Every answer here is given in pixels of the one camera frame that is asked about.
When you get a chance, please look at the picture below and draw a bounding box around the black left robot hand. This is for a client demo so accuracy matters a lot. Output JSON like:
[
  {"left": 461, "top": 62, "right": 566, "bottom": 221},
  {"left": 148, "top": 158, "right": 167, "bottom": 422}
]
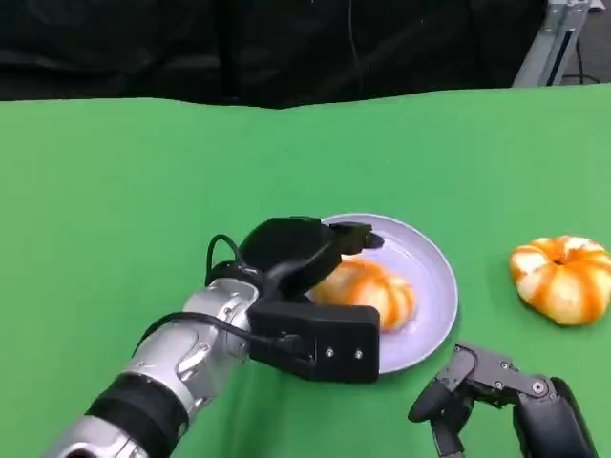
[{"left": 237, "top": 217, "right": 386, "bottom": 306}]

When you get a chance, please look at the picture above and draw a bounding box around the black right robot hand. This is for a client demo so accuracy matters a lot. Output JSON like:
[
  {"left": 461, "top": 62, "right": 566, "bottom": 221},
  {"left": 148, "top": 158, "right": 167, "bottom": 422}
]
[{"left": 407, "top": 342, "right": 599, "bottom": 458}]

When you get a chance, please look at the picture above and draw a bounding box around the orange white toy bread roll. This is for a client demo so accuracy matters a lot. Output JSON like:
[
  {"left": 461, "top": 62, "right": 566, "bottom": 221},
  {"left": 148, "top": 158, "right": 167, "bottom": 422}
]
[
  {"left": 509, "top": 235, "right": 611, "bottom": 327},
  {"left": 309, "top": 259, "right": 417, "bottom": 332}
]

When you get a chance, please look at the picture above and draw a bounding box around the lilac plate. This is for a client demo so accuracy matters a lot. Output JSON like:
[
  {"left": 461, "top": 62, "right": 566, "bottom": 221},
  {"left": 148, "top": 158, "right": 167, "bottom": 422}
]
[{"left": 305, "top": 213, "right": 460, "bottom": 376}]

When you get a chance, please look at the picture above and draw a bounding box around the green cloth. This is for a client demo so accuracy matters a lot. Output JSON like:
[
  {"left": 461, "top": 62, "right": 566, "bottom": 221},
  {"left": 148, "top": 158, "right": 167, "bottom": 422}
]
[{"left": 0, "top": 80, "right": 611, "bottom": 458}]

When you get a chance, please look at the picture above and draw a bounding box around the black backdrop curtain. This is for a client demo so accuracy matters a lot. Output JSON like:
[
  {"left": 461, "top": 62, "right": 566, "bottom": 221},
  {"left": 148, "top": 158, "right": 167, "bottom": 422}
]
[{"left": 0, "top": 0, "right": 550, "bottom": 111}]

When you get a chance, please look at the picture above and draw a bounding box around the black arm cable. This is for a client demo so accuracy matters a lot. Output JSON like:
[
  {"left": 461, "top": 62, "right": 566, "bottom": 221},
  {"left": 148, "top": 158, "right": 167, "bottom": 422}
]
[{"left": 142, "top": 233, "right": 316, "bottom": 366}]

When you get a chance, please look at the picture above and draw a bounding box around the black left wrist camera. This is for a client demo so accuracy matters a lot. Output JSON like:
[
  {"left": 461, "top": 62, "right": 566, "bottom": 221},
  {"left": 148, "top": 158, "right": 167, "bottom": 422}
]
[{"left": 247, "top": 298, "right": 382, "bottom": 385}]

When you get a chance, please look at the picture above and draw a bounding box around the grey metal frame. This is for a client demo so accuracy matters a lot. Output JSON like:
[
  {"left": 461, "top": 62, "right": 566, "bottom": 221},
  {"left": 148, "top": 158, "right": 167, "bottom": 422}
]
[{"left": 511, "top": 0, "right": 586, "bottom": 89}]

